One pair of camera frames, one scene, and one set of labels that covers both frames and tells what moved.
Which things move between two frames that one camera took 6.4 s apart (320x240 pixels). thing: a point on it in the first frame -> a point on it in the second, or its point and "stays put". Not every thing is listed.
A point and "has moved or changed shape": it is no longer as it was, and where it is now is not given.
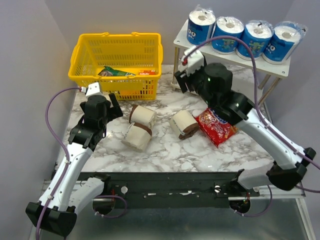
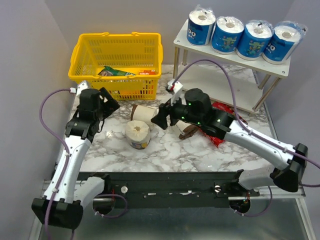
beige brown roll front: [137, 136] has moved or changed shape
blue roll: [227, 26] stays put
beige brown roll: [184, 124] stays put
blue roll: [286, 38] stays put
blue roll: [200, 26] stays put
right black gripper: [180, 76] -> [164, 110]
